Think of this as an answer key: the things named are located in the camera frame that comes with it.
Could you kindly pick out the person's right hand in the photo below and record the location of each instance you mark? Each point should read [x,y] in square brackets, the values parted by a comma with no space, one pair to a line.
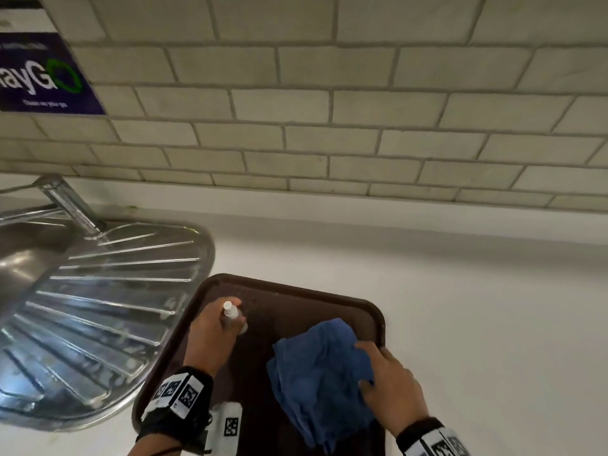
[394,394]

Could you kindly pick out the person's left hand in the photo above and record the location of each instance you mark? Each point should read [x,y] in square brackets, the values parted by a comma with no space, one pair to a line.
[209,341]

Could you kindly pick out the small clear spray bottle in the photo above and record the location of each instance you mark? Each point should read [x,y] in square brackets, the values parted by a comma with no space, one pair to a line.
[233,315]

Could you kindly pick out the blue cloth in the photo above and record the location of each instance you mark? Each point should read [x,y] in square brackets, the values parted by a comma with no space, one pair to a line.
[318,375]

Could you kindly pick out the person's left forearm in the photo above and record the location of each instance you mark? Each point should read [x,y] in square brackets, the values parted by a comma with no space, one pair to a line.
[152,448]

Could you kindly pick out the white countertop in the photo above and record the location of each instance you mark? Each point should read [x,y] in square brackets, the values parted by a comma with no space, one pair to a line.
[475,303]

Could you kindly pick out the black right wrist band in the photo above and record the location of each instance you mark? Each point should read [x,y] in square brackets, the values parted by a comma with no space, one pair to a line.
[432,439]

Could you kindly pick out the black wrist band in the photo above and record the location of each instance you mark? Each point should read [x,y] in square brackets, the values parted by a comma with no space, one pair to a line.
[432,439]
[176,403]

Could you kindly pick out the black left wrist band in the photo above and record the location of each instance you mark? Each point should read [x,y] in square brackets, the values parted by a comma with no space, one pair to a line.
[176,403]

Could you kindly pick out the brown plastic tray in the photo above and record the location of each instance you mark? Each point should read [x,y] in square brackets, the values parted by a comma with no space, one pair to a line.
[285,308]

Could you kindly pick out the chrome faucet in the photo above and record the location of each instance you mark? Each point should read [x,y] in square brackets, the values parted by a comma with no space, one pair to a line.
[71,204]

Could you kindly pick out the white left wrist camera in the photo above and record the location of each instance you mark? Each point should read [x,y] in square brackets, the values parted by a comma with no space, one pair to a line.
[228,427]

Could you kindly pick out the blue wall sign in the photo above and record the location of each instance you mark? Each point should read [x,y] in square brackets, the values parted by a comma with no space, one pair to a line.
[43,75]

